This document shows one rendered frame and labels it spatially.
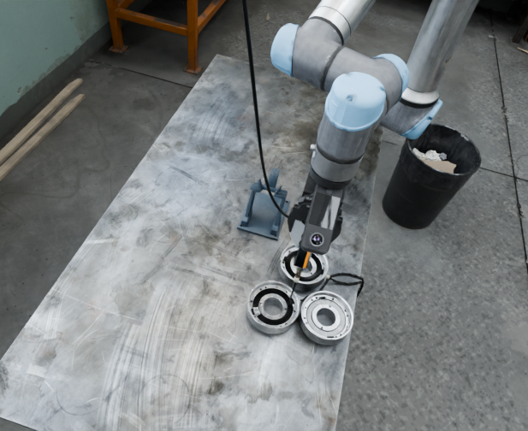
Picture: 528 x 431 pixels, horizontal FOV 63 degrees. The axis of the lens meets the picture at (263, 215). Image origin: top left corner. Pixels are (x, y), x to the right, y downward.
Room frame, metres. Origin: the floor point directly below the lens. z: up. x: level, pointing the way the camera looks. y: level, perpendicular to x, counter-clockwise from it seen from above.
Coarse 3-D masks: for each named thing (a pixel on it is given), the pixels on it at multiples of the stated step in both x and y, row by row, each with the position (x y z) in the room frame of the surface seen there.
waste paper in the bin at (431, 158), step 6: (414, 150) 1.65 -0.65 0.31; (420, 156) 1.60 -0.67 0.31; (426, 156) 1.60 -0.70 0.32; (432, 156) 1.62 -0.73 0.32; (438, 156) 1.63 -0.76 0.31; (444, 156) 1.64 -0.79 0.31; (426, 162) 1.53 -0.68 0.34; (432, 162) 1.53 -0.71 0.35; (438, 162) 1.53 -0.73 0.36; (444, 162) 1.53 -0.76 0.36; (450, 162) 1.54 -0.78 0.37; (438, 168) 1.51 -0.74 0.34; (444, 168) 1.51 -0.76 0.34; (450, 168) 1.51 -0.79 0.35
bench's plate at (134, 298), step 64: (192, 128) 0.93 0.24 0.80; (128, 192) 0.66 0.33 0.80; (192, 192) 0.69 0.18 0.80; (128, 256) 0.48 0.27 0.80; (192, 256) 0.51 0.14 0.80; (256, 256) 0.55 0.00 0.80; (64, 320) 0.32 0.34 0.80; (128, 320) 0.34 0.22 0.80; (192, 320) 0.37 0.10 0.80; (320, 320) 0.42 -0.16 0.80; (0, 384) 0.19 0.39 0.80; (64, 384) 0.21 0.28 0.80; (128, 384) 0.23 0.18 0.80; (192, 384) 0.25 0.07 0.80; (256, 384) 0.27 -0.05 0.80; (320, 384) 0.29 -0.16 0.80
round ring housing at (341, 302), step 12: (312, 300) 0.45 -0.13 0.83; (336, 300) 0.45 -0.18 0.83; (300, 312) 0.41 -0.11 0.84; (312, 312) 0.42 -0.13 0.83; (324, 312) 0.43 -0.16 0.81; (336, 312) 0.43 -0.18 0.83; (348, 312) 0.43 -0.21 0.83; (300, 324) 0.39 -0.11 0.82; (336, 324) 0.40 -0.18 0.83; (348, 324) 0.41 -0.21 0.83; (312, 336) 0.37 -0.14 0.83; (324, 336) 0.37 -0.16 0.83; (336, 336) 0.38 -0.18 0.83
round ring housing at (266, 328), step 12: (252, 288) 0.44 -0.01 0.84; (264, 288) 0.45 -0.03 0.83; (276, 288) 0.46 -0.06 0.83; (288, 288) 0.46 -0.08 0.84; (252, 300) 0.42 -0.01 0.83; (264, 300) 0.42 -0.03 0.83; (276, 300) 0.43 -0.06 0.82; (264, 312) 0.40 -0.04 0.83; (252, 324) 0.37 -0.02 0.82; (264, 324) 0.37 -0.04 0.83; (288, 324) 0.38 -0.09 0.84
